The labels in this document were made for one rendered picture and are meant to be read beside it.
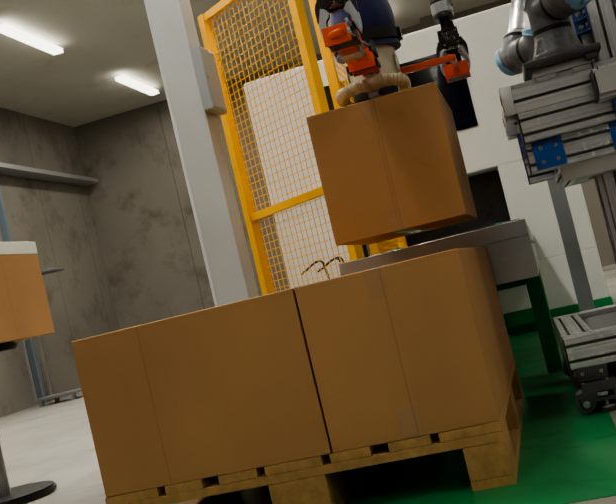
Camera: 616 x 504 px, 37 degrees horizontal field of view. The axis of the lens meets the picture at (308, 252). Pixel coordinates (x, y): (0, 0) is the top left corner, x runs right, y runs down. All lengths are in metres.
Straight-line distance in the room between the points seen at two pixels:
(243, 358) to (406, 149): 0.87
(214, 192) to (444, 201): 1.79
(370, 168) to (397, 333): 0.76
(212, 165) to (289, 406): 2.26
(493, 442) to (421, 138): 0.99
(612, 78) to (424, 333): 1.01
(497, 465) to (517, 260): 1.33
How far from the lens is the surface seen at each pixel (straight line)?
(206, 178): 4.31
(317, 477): 2.22
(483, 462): 2.16
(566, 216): 3.91
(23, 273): 3.98
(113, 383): 2.36
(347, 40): 2.47
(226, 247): 4.27
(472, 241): 3.36
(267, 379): 2.21
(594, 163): 2.98
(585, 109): 2.86
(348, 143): 2.77
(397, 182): 2.73
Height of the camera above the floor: 0.51
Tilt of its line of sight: 3 degrees up
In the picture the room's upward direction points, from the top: 13 degrees counter-clockwise
